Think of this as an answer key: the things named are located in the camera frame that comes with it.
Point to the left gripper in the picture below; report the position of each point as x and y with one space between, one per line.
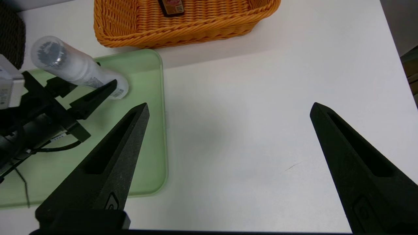
52 111

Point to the white bottle grey cap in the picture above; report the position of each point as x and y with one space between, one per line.
78 68

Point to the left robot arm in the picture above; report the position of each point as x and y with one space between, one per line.
19 137

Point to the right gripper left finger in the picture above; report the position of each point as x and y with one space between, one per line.
107 176

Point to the light green plastic tray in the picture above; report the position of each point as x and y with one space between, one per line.
147 147

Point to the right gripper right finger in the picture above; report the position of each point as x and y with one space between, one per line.
369 182

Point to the orange wicker basket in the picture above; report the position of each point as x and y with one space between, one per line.
196 29

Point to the black red gum container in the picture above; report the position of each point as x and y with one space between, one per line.
171 8

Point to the dark brown wicker basket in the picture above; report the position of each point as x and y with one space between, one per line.
11 36

